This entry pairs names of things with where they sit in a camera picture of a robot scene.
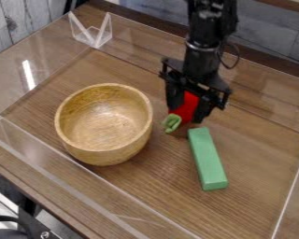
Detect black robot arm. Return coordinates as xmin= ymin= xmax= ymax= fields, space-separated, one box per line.
xmin=159 ymin=0 xmax=239 ymax=123

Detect wooden bowl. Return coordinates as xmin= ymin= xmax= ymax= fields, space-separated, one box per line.
xmin=54 ymin=83 xmax=153 ymax=166

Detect black cable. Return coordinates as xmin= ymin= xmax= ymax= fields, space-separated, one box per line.
xmin=0 ymin=215 xmax=30 ymax=239

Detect red plush strawberry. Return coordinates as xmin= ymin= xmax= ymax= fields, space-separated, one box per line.
xmin=161 ymin=92 xmax=197 ymax=134

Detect clear acrylic tray walls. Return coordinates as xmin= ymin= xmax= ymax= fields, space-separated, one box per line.
xmin=0 ymin=7 xmax=299 ymax=239

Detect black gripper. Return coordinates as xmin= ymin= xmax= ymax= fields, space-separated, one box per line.
xmin=159 ymin=42 xmax=232 ymax=123

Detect green rectangular block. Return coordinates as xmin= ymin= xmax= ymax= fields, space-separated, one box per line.
xmin=188 ymin=127 xmax=228 ymax=191

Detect black metal bracket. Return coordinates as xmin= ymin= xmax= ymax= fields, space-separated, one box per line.
xmin=17 ymin=208 xmax=62 ymax=239

